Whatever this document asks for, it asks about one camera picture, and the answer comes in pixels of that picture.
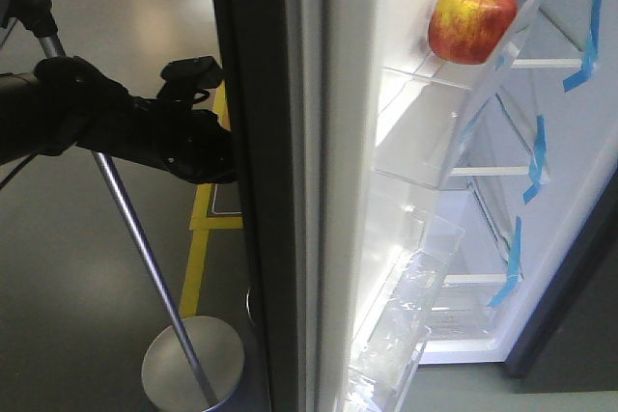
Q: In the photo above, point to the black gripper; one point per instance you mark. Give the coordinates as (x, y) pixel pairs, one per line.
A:
(168, 135)

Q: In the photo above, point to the red yellow apple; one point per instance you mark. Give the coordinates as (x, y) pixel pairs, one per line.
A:
(466, 32)

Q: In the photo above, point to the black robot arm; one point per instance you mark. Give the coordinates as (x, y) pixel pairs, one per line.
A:
(66, 101)

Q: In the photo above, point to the white fridge interior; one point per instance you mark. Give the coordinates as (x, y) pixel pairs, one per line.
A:
(537, 165)

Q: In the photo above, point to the dark grey fridge side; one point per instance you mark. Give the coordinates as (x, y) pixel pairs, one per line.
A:
(570, 342)

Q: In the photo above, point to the dark floor sign sticker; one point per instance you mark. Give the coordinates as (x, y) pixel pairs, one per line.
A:
(225, 200)

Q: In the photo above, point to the silver sign stand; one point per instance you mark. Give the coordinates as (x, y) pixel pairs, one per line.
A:
(196, 363)

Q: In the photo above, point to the clear upper door bin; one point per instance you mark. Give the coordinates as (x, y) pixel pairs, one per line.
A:
(427, 106)

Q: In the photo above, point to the clear door bin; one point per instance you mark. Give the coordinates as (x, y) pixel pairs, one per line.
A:
(427, 106)
(388, 344)

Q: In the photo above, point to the clear lower door bin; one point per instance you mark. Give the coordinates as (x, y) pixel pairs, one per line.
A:
(388, 344)

